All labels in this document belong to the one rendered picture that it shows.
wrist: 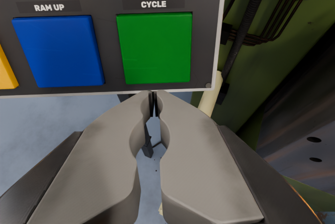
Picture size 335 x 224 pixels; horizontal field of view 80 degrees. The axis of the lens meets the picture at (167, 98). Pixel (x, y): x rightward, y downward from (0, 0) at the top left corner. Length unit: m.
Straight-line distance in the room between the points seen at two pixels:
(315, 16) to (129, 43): 0.41
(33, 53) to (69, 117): 1.18
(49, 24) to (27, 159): 1.25
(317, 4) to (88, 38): 0.43
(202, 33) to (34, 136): 1.35
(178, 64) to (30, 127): 1.35
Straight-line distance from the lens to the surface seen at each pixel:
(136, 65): 0.22
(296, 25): 0.55
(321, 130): 0.48
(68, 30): 0.23
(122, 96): 0.54
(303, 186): 0.86
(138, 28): 0.21
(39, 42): 0.25
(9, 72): 0.28
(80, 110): 1.42
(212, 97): 0.62
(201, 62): 0.23
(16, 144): 1.52
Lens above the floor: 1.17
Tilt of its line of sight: 61 degrees down
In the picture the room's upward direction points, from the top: 1 degrees counter-clockwise
